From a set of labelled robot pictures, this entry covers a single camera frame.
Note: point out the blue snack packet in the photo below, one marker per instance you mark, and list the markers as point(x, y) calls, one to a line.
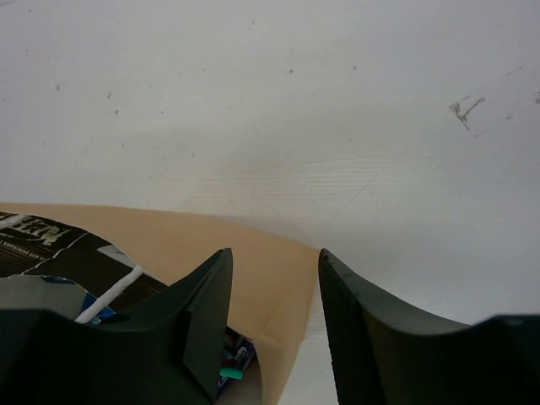
point(238, 353)

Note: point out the blue white snack bar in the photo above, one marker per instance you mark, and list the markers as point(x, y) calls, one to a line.
point(60, 295)

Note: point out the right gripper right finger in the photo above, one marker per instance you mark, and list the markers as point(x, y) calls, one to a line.
point(386, 351)

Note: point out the black snack bag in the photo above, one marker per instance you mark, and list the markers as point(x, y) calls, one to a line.
point(32, 245)

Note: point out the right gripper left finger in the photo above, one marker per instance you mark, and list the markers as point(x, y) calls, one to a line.
point(166, 349)

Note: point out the brown paper bag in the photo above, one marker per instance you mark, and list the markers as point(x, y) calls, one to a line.
point(273, 278)

